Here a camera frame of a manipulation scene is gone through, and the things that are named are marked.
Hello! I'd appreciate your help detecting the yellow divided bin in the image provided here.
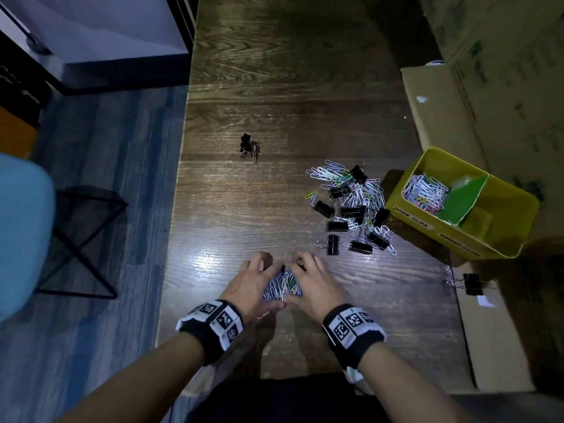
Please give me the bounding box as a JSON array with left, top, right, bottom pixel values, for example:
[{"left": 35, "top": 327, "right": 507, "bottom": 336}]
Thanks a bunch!
[{"left": 384, "top": 146, "right": 541, "bottom": 260}]

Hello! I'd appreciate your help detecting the large printed cardboard box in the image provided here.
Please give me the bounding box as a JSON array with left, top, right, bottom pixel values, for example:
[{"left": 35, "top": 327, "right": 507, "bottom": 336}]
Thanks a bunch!
[{"left": 401, "top": 0, "right": 564, "bottom": 392}]

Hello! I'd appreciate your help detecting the group of black binder clips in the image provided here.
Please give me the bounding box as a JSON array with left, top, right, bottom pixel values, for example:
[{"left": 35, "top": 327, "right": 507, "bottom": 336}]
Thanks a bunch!
[{"left": 313, "top": 164, "right": 393, "bottom": 256}]

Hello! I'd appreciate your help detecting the person's right hand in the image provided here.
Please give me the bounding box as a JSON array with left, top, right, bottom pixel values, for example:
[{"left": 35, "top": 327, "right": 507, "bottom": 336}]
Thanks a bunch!
[{"left": 281, "top": 252, "right": 347, "bottom": 324}]

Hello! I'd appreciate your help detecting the green divider card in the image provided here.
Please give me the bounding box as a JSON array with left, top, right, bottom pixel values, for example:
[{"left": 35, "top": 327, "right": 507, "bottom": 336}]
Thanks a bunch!
[{"left": 436, "top": 173, "right": 490, "bottom": 227}]

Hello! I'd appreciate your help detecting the orange object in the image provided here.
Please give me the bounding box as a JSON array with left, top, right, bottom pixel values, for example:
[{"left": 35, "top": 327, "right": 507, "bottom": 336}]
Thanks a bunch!
[{"left": 0, "top": 106, "right": 38, "bottom": 159}]

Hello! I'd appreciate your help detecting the single black binder clip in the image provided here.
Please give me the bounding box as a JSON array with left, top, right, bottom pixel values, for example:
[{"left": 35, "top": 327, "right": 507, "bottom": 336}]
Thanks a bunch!
[{"left": 462, "top": 273, "right": 485, "bottom": 297}]

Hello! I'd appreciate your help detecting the light blue object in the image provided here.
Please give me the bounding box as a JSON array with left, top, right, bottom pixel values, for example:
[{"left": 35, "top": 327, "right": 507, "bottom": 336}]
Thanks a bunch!
[{"left": 0, "top": 153, "right": 56, "bottom": 322}]

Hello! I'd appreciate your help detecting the black metal stool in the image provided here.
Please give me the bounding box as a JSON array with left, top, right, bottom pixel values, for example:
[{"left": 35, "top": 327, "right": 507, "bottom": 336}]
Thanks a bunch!
[{"left": 35, "top": 185, "right": 129, "bottom": 300}]

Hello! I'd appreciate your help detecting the person's left hand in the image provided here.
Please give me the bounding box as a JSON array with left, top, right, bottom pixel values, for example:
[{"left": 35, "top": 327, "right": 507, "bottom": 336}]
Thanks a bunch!
[{"left": 219, "top": 251, "right": 287, "bottom": 324}]

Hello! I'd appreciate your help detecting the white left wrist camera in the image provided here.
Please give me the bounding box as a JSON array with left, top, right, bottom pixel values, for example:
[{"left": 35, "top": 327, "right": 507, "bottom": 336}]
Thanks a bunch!
[{"left": 181, "top": 364, "right": 217, "bottom": 397}]

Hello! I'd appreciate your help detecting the person's black clothing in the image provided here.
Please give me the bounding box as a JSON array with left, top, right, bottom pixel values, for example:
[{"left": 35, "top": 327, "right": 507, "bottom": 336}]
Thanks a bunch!
[{"left": 184, "top": 373, "right": 393, "bottom": 423}]

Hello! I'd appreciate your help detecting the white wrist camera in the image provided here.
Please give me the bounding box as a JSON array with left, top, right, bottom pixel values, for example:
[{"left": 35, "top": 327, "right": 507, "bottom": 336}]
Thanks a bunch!
[
  {"left": 343, "top": 367, "right": 375, "bottom": 395},
  {"left": 181, "top": 364, "right": 217, "bottom": 397}
]

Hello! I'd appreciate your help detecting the white furniture with black base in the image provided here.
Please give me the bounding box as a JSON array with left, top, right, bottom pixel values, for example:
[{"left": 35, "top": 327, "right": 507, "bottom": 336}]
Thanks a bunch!
[{"left": 0, "top": 0, "right": 199, "bottom": 96}]

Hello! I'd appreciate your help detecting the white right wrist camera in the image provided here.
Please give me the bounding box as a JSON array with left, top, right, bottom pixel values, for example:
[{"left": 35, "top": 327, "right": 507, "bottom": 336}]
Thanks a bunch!
[{"left": 343, "top": 367, "right": 375, "bottom": 395}]

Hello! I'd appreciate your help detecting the person's right forearm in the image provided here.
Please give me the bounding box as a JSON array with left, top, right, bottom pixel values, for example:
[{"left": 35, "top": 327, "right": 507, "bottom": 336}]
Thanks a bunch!
[{"left": 357, "top": 343, "right": 472, "bottom": 423}]

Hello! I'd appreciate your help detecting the person's left forearm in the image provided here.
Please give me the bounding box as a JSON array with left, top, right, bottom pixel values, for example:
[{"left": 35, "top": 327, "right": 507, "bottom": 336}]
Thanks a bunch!
[{"left": 55, "top": 332, "right": 206, "bottom": 423}]

